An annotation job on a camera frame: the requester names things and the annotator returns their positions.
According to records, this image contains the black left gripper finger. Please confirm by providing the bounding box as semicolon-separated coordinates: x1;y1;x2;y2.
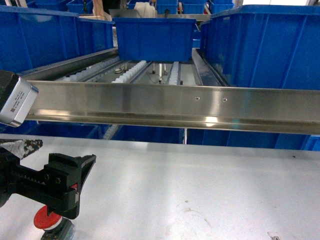
48;153;97;187

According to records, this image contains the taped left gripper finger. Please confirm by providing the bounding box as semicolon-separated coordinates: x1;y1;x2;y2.
0;139;43;160

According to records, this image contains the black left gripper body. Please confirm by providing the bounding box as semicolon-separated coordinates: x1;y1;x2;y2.
0;147;80;220

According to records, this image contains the red mushroom push button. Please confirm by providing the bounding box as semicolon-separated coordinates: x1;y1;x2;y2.
33;205;76;240

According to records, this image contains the left blue plastic bin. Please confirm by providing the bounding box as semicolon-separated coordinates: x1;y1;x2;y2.
0;5;80;73

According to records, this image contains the blue plastic bin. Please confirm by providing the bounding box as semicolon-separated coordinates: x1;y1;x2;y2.
200;4;320;90
113;17;196;63
0;5;80;73

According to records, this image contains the centre blue plastic bin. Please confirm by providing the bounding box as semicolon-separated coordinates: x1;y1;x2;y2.
113;17;196;63

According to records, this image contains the right blue plastic bin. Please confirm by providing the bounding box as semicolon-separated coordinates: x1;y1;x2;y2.
200;4;320;90

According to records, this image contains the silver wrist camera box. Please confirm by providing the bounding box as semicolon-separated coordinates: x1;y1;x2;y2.
0;77;39;127

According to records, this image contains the stainless steel shelf front rail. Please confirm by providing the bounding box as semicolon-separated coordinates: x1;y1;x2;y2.
27;81;320;135

